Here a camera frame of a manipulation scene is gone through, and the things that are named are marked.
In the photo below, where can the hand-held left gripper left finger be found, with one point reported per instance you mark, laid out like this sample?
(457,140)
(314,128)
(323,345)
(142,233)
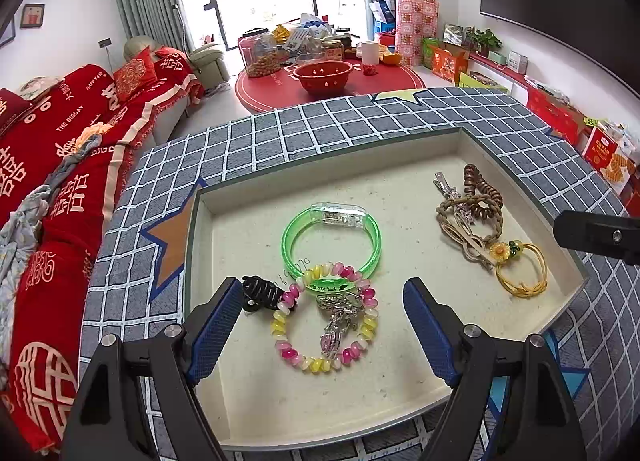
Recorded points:
(215,326)

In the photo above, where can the round red table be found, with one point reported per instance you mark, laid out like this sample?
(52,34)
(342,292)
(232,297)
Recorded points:
(380,83)

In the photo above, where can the silver metal hair clip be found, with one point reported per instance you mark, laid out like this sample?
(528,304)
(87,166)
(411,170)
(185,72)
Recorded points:
(442,181)

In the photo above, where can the green potted plant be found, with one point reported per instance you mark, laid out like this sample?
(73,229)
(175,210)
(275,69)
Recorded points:
(482,38)

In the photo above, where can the grey checkered table cloth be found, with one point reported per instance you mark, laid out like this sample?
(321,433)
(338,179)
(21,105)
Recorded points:
(280,136)

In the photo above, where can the black hair claw clip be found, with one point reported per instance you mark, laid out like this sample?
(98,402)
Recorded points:
(257,288)

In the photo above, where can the grey tray with cream inside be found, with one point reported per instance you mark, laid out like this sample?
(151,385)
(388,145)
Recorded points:
(390,376)

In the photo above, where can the beige bow hair clip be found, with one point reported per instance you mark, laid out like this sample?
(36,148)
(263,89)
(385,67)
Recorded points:
(472,248)

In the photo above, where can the silver pink rhinestone claw clip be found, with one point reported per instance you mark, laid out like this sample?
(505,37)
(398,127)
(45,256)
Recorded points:
(332,339)
(342,303)

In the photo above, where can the red patterned gift box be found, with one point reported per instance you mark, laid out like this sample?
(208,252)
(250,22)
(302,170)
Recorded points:
(415,28)

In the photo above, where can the blue and white box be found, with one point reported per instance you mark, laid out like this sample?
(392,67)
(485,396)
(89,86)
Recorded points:
(382,11)

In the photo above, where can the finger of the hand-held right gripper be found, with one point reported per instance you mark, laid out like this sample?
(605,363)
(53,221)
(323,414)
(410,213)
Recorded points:
(597,233)

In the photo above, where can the light blue crumpled cloth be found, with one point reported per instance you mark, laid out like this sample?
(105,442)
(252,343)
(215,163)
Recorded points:
(20,226)

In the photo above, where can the beige armchair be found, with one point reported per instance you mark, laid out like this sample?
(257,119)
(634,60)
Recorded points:
(210,58)

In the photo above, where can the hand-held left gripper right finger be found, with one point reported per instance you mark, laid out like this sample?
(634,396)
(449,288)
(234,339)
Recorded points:
(430,326)

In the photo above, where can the small framed picture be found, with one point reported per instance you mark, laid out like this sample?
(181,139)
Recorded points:
(32,15)

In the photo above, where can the red snack box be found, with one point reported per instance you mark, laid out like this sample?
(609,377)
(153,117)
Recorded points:
(607,153)

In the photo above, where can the red patterned cushion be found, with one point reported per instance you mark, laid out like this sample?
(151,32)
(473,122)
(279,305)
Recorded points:
(135,73)

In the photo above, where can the white cup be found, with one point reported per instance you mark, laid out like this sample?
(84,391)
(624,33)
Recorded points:
(370,51)

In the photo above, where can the clear plastic snack jar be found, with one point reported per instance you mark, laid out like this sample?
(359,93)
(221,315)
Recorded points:
(260,56)

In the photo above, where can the red colander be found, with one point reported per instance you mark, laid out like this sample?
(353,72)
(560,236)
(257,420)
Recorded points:
(322,76)

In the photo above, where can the red printed sofa cover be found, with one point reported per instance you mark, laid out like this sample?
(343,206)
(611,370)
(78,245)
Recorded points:
(60,106)

